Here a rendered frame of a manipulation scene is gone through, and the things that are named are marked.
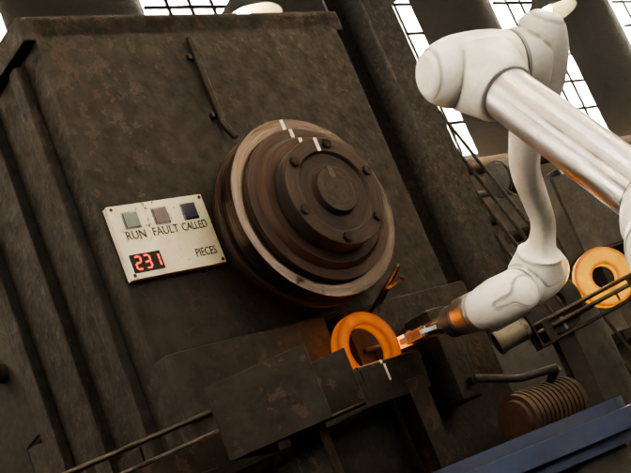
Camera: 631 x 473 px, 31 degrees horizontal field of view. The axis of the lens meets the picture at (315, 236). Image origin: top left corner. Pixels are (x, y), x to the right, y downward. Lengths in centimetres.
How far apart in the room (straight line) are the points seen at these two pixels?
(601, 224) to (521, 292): 832
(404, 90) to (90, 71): 458
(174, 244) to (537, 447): 150
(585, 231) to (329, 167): 799
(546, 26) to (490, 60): 18
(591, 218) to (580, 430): 942
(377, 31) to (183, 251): 486
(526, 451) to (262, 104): 188
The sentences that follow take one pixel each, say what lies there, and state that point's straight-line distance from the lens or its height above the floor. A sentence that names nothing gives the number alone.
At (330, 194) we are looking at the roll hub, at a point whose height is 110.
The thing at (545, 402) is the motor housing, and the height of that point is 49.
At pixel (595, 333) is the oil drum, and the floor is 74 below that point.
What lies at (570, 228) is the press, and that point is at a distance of 1048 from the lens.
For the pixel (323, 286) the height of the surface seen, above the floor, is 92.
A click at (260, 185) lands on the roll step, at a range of 260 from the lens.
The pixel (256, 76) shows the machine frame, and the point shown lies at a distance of 302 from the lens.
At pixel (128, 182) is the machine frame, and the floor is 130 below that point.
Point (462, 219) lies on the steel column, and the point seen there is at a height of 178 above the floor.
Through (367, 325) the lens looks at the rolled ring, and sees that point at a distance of 267.
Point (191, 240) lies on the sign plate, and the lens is 263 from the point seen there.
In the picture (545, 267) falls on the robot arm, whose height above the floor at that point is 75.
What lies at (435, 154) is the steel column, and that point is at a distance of 707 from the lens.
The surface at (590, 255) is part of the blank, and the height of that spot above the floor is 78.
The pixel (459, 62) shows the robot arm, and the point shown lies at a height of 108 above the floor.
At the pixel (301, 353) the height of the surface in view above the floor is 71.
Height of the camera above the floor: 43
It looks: 13 degrees up
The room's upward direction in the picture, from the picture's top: 22 degrees counter-clockwise
